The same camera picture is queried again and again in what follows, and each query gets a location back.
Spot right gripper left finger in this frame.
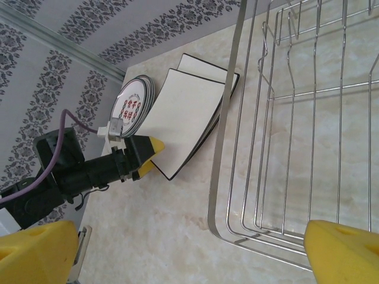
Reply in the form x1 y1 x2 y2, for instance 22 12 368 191
0 220 79 284

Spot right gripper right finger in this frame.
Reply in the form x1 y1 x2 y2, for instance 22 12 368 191
304 219 379 284

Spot white square plate black rim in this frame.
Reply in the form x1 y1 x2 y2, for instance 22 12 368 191
177 53 240 162
139 67 224 182

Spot round green-rimmed plate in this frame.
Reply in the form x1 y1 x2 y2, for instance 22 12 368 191
134 75 156 119

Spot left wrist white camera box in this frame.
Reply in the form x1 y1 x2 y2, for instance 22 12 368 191
97 117 126 154

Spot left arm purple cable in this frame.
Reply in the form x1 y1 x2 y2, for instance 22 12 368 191
0 109 100 205

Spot chrome wire dish rack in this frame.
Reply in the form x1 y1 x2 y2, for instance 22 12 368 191
207 0 379 273

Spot aluminium frame post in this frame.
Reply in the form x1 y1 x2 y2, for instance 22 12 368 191
0 4 127 83

